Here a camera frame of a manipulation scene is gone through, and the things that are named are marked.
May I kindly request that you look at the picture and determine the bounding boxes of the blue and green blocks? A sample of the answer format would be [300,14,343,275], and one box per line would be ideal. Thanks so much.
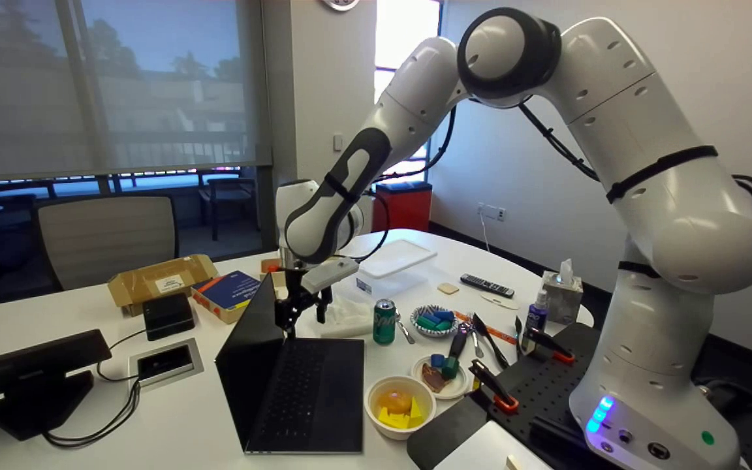
[416,309,456,332]

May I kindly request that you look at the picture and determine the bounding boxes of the black laptop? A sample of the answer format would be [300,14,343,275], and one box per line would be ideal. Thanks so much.
[215,271,366,455]

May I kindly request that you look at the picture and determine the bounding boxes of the window with roller blind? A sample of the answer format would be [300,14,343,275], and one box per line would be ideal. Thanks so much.
[0,0,274,196]

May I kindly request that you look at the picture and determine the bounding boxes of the dark outdoor chair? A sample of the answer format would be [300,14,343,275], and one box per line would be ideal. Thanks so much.
[198,173,260,242]

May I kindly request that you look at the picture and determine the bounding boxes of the white board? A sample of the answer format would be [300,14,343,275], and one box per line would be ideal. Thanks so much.
[433,420,552,470]

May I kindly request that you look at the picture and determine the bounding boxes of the tissue box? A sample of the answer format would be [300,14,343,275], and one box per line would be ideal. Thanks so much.
[540,258,584,326]

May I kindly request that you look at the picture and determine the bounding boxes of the black cable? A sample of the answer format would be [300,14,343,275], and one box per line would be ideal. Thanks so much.
[42,329,148,448]

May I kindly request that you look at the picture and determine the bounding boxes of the green soda can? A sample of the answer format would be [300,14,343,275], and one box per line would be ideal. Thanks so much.
[373,298,398,346]

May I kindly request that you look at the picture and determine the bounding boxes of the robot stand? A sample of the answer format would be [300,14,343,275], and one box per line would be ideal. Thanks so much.
[407,322,752,470]

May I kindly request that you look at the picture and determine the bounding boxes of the white plastic bag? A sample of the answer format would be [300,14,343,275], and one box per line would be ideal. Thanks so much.
[319,294,375,339]

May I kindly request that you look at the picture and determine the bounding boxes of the white paper plate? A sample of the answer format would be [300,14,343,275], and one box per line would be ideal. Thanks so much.
[411,354,473,400]

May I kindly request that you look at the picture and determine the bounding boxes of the red bin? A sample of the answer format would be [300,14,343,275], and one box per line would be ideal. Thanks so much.
[373,181,433,234]

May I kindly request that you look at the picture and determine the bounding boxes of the clear plastic container with lid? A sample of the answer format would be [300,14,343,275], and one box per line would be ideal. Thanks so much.
[355,239,438,298]

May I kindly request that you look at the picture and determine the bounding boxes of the black plastic knife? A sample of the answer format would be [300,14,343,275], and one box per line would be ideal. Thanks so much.
[471,313,511,370]

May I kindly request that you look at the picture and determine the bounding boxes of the white bowl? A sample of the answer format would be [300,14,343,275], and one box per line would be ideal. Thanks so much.
[364,375,437,441]

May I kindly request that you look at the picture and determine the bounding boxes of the blue and yellow book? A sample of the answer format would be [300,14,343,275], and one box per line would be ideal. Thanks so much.
[191,270,262,325]

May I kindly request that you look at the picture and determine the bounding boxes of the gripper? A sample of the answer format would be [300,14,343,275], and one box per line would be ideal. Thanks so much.
[275,266,335,339]

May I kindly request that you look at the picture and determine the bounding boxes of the orange ball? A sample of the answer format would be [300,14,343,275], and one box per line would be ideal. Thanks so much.
[379,390,413,415]

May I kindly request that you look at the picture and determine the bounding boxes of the blue spray bottle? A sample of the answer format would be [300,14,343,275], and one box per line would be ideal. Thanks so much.
[522,290,550,354]

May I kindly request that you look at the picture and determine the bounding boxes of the beige office chair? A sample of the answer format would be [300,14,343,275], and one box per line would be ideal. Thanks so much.
[30,193,180,292]

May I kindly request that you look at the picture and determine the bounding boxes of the black monitor on stand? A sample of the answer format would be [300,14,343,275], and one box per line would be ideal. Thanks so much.
[0,329,113,442]

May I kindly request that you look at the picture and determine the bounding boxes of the orange stick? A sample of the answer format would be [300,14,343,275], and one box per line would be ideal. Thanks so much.
[453,311,519,346]

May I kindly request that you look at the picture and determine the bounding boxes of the yellow blocks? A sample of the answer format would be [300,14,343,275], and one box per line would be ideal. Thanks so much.
[377,398,424,430]

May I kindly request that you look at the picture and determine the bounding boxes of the brown toy food piece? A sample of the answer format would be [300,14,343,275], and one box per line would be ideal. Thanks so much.
[421,363,448,394]

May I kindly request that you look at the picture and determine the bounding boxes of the patterned paper plate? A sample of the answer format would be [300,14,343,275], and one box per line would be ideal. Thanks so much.
[409,304,459,339]

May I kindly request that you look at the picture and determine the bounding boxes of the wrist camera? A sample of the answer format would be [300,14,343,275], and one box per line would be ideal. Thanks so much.
[300,257,360,295]

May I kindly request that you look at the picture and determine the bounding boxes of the small black box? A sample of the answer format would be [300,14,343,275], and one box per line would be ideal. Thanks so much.
[142,292,196,342]

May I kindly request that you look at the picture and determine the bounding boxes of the black remote control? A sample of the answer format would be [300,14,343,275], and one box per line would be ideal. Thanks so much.
[459,273,516,300]

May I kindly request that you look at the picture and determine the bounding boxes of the cardboard box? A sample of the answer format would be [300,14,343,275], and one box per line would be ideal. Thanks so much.
[107,254,219,318]

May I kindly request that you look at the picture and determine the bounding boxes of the table power socket plate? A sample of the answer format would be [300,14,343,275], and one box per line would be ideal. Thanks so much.
[129,337,205,392]

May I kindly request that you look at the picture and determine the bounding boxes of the narrow bright window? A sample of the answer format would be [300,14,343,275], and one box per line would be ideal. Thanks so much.
[374,0,443,185]

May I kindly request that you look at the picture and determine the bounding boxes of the white oval disc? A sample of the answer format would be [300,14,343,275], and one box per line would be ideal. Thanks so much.
[479,291,521,311]

